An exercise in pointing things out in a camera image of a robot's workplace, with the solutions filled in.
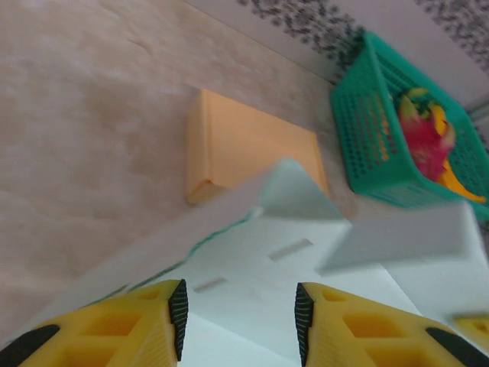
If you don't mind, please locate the orange paper box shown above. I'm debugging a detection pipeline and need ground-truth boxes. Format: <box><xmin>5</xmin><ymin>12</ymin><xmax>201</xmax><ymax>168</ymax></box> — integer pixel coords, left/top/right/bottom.
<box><xmin>186</xmin><ymin>88</ymin><xmax>331</xmax><ymax>206</ymax></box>

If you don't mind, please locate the pink dragon fruit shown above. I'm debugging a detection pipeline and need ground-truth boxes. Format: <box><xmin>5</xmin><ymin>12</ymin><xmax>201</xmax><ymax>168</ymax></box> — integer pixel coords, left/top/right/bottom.
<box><xmin>397</xmin><ymin>86</ymin><xmax>458</xmax><ymax>181</ymax></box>

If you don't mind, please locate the light blue paper box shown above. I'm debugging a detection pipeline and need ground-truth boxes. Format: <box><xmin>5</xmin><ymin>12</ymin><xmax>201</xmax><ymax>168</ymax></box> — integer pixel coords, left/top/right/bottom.
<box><xmin>22</xmin><ymin>156</ymin><xmax>489</xmax><ymax>367</ymax></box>

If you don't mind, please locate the yellow banana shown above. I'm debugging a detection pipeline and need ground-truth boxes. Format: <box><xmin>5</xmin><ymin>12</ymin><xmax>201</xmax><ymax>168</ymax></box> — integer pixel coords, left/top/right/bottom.
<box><xmin>433</xmin><ymin>106</ymin><xmax>487</xmax><ymax>204</ymax></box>

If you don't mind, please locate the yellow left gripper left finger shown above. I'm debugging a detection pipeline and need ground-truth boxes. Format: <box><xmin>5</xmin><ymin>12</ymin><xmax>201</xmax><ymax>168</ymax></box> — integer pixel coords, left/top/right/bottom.
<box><xmin>0</xmin><ymin>278</ymin><xmax>189</xmax><ymax>367</ymax></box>

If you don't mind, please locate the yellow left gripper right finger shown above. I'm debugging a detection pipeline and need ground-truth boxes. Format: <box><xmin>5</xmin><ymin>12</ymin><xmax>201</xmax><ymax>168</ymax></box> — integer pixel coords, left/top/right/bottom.
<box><xmin>296</xmin><ymin>281</ymin><xmax>489</xmax><ymax>367</ymax></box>

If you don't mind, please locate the green plastic basket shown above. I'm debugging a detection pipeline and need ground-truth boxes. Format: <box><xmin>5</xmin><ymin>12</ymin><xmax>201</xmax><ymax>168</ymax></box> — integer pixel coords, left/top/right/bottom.
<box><xmin>330</xmin><ymin>31</ymin><xmax>489</xmax><ymax>221</ymax></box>

